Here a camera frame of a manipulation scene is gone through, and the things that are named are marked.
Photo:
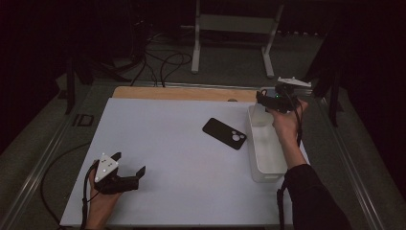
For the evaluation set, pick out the person's left hand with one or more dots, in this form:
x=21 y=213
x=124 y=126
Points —
x=100 y=206

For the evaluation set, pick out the black floor bracket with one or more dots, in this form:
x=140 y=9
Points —
x=83 y=120

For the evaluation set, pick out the white plastic bin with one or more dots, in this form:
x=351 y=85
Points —
x=266 y=153

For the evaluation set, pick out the metal floor rail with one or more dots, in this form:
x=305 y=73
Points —
x=35 y=179
x=207 y=85
x=354 y=172

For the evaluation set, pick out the black phone case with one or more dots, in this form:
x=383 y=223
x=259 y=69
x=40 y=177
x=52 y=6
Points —
x=223 y=131

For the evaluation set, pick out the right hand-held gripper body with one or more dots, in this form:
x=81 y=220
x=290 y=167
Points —
x=282 y=102

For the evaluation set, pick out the white table mat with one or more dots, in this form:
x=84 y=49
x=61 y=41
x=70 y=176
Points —
x=175 y=191

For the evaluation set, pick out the person's right hand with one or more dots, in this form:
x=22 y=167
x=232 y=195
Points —
x=287 y=126

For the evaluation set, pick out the black stand legs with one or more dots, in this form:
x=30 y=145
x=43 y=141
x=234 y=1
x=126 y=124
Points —
x=333 y=102
x=70 y=92

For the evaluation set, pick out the white metal stand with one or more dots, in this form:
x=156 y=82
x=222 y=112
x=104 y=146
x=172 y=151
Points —
x=236 y=24

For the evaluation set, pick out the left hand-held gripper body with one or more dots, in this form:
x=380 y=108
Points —
x=105 y=167

